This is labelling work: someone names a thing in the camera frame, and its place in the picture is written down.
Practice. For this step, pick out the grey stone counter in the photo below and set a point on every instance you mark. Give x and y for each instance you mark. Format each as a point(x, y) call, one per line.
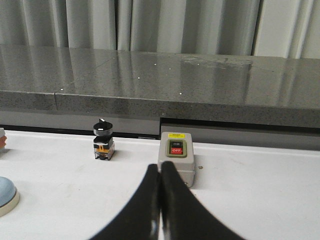
point(226, 99)

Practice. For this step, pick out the blue desk bell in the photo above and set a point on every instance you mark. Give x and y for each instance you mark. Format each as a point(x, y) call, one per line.
point(9, 196)

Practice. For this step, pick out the black selector knob switch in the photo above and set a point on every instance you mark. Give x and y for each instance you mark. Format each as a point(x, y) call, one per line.
point(103, 143)

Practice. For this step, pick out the grey on-off switch box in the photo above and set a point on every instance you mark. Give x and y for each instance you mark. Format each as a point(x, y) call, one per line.
point(177, 147)

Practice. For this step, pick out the grey curtain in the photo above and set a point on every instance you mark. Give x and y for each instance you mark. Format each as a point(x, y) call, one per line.
point(276, 28)

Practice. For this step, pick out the green pushbutton switch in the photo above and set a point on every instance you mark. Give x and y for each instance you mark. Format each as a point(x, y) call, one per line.
point(3, 139)

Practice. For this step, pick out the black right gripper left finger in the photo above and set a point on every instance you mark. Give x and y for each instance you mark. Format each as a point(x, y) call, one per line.
point(140, 217)

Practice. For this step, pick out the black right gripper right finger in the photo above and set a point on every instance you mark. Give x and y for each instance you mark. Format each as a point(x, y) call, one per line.
point(183, 216)

